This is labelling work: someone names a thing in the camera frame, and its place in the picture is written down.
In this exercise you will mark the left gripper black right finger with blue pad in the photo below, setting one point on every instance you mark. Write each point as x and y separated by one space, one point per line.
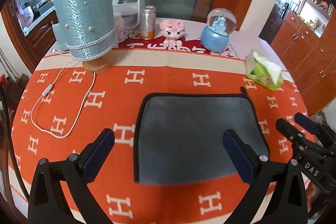
288 203

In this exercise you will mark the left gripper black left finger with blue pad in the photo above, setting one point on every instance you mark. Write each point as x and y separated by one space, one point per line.
47 202

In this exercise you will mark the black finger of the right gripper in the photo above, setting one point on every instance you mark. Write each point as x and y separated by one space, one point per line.
290 132

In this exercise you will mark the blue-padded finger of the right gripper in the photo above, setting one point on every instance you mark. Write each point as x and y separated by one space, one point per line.
311 126

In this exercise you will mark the purple grey microfiber towel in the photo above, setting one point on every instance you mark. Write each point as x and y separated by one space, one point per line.
178 138

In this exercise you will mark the green tissue pack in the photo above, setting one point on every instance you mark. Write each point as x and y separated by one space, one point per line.
263 71

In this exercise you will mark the orange H-pattern tablecloth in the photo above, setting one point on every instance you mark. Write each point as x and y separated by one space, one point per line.
63 108

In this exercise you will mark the blue snow globe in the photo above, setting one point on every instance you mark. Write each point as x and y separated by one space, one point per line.
220 24

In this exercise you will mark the dark wooden entry door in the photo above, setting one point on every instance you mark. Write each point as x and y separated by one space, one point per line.
275 20

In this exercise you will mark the mint green container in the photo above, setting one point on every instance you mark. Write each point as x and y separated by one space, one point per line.
60 41

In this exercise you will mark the pink block figure toy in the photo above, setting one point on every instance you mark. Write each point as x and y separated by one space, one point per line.
172 30

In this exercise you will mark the white pill bottle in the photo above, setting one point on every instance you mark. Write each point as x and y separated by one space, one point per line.
120 27

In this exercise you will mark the silver orange tin can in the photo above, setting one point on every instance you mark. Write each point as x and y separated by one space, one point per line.
147 22

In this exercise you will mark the blue table lamp pearl trim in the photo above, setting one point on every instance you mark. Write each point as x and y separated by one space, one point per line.
87 27

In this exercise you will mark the wooden wall cabinet unit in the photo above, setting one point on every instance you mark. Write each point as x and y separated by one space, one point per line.
305 44

